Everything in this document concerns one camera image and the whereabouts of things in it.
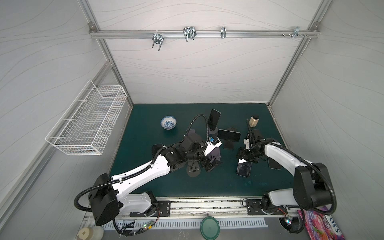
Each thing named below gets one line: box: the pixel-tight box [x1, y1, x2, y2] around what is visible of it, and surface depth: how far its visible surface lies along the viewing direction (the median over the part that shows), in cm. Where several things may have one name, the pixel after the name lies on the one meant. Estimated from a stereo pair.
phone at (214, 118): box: [208, 108, 222, 131], surface depth 97 cm
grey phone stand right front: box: [206, 146, 222, 163], surface depth 88 cm
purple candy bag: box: [297, 205, 346, 240], surface depth 69 cm
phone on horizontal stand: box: [217, 129, 242, 142], surface depth 95 cm
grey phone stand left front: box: [186, 160, 201, 178], surface depth 83 cm
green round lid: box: [200, 216, 221, 240], surface depth 61 cm
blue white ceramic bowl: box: [160, 115, 177, 130], surface depth 109 cm
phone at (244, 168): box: [236, 158, 252, 178], surface depth 84 cm
